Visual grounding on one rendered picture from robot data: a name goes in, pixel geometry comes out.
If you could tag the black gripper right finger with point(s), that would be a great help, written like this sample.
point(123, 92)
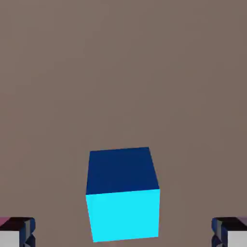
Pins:
point(229, 229)

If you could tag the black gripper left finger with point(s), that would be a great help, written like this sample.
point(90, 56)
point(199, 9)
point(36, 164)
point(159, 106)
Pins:
point(17, 229)

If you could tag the small cyan cube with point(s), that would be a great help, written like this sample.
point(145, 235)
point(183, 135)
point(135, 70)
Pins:
point(123, 212)

